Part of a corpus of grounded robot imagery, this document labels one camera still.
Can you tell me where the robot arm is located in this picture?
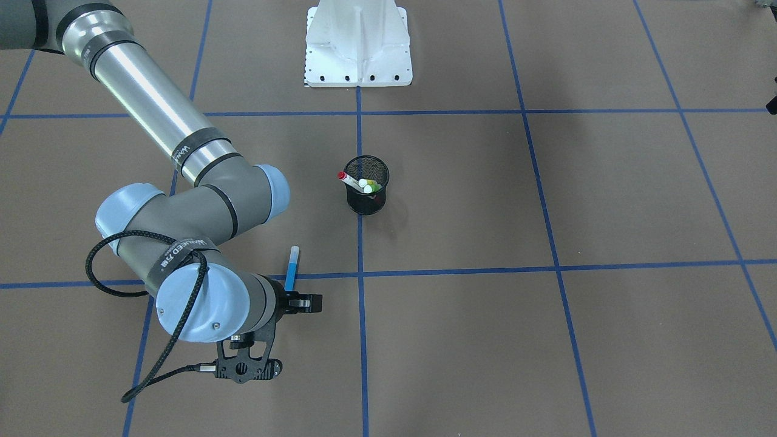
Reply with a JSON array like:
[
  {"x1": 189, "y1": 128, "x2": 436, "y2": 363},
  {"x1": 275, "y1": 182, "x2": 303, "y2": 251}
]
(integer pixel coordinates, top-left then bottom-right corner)
[{"x1": 1, "y1": 1, "x2": 327, "y2": 353}]

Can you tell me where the black mesh pen cup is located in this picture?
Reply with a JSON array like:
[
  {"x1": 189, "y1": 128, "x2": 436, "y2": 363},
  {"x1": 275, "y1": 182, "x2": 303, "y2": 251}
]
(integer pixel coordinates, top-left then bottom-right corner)
[{"x1": 338, "y1": 155, "x2": 390, "y2": 215}]

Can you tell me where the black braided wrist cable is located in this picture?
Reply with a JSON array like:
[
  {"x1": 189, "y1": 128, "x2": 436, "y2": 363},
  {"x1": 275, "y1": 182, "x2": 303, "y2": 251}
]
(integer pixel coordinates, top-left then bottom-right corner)
[{"x1": 85, "y1": 230, "x2": 219, "y2": 404}]

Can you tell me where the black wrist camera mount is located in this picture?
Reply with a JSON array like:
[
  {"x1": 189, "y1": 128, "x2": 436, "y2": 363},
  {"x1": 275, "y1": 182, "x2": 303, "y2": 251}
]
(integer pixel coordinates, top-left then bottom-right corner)
[{"x1": 214, "y1": 330, "x2": 283, "y2": 384}]

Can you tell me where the green marker pen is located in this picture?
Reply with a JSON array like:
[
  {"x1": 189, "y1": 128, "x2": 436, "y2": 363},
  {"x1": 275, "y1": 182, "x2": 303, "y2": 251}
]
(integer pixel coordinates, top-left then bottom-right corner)
[{"x1": 358, "y1": 178, "x2": 382, "y2": 194}]

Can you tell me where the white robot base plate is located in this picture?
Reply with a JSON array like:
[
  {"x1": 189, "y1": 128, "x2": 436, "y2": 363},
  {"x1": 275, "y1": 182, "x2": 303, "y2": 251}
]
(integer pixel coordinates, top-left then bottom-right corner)
[{"x1": 304, "y1": 1, "x2": 413, "y2": 88}]

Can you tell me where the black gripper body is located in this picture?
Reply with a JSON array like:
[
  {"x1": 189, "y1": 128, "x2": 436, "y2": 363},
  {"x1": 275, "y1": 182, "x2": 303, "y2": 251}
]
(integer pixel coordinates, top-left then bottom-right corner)
[{"x1": 258, "y1": 276, "x2": 289, "y2": 340}]

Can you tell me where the red marker pen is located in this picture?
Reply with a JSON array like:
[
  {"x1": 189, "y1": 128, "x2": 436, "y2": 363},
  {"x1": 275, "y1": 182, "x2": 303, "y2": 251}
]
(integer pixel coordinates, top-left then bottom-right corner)
[{"x1": 338, "y1": 171, "x2": 363, "y2": 192}]

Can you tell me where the blue marker pen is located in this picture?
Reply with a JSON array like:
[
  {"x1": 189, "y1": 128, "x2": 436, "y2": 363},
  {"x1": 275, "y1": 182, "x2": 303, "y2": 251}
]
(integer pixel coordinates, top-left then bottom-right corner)
[{"x1": 284, "y1": 245, "x2": 300, "y2": 294}]

